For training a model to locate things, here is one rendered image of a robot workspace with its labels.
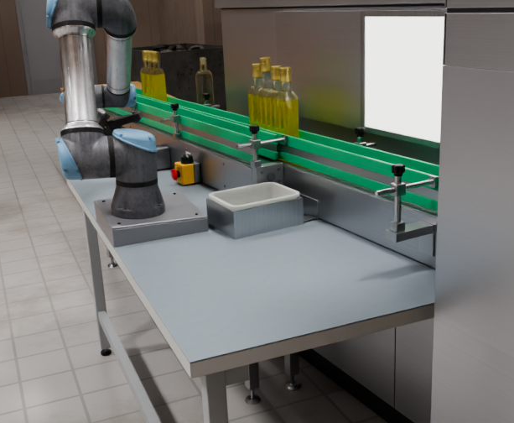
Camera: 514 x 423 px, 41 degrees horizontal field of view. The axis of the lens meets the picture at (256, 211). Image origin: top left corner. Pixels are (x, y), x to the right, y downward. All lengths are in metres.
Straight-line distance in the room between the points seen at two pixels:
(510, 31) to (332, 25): 1.02
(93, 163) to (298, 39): 0.82
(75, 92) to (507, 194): 1.18
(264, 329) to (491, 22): 0.69
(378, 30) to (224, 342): 1.02
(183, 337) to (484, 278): 0.57
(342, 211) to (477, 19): 0.81
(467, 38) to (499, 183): 0.25
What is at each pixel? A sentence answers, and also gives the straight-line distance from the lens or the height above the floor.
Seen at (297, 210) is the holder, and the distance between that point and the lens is 1.94.
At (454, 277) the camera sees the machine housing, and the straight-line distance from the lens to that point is 1.36.
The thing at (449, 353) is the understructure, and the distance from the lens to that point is 1.43.
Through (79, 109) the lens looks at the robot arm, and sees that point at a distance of 1.92.
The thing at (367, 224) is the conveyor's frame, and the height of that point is 0.80.
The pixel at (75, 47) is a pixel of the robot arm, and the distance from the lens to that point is 1.97.
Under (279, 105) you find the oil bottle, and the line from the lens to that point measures 2.14.
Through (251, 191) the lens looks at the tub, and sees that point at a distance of 2.03.
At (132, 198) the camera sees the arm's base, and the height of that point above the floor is 0.86.
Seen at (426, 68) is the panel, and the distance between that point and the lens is 1.84.
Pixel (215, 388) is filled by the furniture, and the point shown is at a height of 0.66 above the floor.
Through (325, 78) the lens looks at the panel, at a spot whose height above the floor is 1.12.
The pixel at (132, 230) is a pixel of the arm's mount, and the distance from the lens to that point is 1.88.
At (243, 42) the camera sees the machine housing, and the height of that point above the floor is 1.21.
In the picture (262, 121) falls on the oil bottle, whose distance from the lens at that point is 2.25.
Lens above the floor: 1.37
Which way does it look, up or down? 17 degrees down
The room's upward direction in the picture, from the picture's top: 3 degrees counter-clockwise
